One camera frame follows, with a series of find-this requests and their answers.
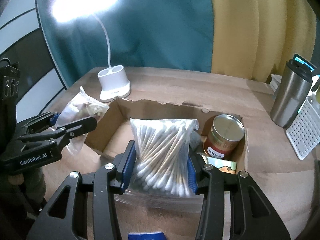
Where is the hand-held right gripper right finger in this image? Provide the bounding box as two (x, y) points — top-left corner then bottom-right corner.
(186, 154), (292, 240)

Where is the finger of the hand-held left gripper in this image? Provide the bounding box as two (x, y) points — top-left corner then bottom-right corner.
(16, 112), (62, 133)
(19, 116), (98, 147)

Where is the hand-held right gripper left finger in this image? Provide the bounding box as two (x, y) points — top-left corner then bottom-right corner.
(26, 140), (137, 240)

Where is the clear bag of nuts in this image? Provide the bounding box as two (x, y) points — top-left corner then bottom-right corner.
(49, 86), (110, 155)

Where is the cardboard box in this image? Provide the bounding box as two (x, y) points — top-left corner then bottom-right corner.
(84, 96), (249, 174)

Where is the cartoon print snack packet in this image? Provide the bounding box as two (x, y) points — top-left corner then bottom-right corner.
(202, 155), (237, 174)

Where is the grey sock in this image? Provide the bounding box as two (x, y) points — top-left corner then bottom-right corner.
(189, 130), (202, 153)

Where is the clear bag of cotton swabs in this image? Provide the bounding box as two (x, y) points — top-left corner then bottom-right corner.
(114, 117), (200, 210)

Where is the red label tin can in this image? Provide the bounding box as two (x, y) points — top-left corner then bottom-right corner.
(204, 114), (245, 160)

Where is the blue packet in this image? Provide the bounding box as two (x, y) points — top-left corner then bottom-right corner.
(128, 232), (167, 240)

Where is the white desk lamp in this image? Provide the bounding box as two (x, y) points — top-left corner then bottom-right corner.
(51, 0), (131, 103)

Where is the teal curtain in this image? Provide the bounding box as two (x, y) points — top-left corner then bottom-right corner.
(35, 0), (215, 90)

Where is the white perforated basket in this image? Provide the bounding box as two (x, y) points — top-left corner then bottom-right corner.
(286, 97), (320, 160)

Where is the white paper stack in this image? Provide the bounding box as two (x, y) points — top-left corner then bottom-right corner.
(270, 74), (283, 93)

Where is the stainless steel tumbler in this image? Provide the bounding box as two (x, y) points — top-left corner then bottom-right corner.
(270, 54), (315, 128)

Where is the yellow curtain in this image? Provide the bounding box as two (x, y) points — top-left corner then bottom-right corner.
(207, 0), (318, 83)

